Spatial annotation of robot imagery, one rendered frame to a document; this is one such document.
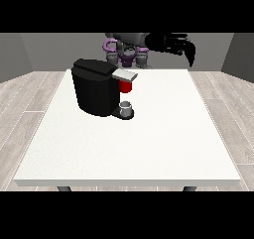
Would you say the small grey cup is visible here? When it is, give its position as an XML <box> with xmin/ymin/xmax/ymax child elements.
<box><xmin>119</xmin><ymin>100</ymin><xmax>134</xmax><ymax>117</ymax></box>

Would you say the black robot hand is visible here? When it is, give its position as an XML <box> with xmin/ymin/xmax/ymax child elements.
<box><xmin>144</xmin><ymin>33</ymin><xmax>197</xmax><ymax>68</ymax></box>

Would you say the pale grey machine lid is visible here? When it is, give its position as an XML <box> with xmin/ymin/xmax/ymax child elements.
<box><xmin>111</xmin><ymin>67</ymin><xmax>139</xmax><ymax>84</ymax></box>

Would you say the red pod holder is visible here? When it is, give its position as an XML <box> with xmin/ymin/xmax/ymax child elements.
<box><xmin>118</xmin><ymin>78</ymin><xmax>134</xmax><ymax>94</ymax></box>

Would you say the black coffee machine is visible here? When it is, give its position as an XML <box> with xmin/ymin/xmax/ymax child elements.
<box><xmin>70</xmin><ymin>58</ymin><xmax>136</xmax><ymax>120</ymax></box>

